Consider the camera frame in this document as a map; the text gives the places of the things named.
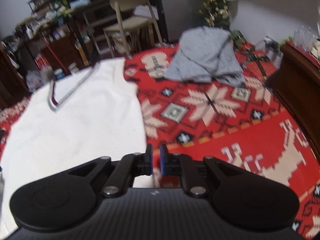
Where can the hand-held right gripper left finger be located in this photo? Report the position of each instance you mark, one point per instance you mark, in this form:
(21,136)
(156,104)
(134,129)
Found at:
(149,158)

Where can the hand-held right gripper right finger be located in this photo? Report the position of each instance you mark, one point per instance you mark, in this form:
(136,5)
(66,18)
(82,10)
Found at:
(163,158)

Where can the white knit sweater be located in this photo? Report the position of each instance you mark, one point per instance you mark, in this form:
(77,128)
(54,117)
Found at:
(75,130)

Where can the red patterned blanket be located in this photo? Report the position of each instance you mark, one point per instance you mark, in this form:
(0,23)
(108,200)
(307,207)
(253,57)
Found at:
(225,135)

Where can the grey sweater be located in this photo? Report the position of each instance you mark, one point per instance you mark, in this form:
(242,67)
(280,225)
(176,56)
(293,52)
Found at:
(205,55)

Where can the white teacup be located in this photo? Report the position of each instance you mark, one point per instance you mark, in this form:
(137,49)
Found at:
(72,68)

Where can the blue white ceramic cup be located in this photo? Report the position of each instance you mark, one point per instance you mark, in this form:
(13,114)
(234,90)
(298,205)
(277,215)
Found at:
(58,74)

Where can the red wrapped gift box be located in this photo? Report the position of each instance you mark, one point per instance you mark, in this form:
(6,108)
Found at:
(252,60)

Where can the wooden drawer cabinet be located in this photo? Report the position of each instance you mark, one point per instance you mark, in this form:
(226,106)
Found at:
(62,52)

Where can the white plastic bag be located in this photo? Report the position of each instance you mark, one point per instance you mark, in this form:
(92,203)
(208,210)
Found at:
(33,80)

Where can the green wrapped gift box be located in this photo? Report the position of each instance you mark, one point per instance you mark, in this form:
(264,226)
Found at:
(237,38)

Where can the red broom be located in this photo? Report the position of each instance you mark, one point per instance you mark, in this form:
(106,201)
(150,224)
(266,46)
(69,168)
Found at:
(55,53)

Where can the silver refrigerator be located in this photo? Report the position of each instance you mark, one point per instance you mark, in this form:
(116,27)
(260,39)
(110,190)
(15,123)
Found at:
(180,17)

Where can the dark wooden nightstand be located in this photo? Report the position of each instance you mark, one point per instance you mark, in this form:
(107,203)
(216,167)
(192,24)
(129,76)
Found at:
(295,80)

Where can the small christmas tree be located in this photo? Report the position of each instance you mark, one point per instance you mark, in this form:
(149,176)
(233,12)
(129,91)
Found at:
(215,10)

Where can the black desk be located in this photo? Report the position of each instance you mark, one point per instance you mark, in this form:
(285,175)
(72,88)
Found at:
(95,6)

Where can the black metal shelf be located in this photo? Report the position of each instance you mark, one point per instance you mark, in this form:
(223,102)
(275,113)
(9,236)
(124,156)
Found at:
(42,12)

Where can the clear glass ornaments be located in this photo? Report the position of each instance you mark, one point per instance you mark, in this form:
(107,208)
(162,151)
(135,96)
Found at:
(303,37)

